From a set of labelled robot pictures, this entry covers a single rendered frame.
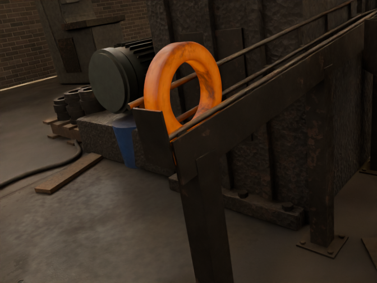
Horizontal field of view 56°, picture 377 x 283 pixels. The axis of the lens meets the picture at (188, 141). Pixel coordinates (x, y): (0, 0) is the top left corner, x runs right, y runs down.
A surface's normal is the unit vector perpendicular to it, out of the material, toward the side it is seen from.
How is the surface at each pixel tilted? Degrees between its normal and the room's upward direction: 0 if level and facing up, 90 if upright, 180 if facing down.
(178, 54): 90
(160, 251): 0
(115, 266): 0
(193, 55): 90
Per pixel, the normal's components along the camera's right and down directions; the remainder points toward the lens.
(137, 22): 0.73, 0.14
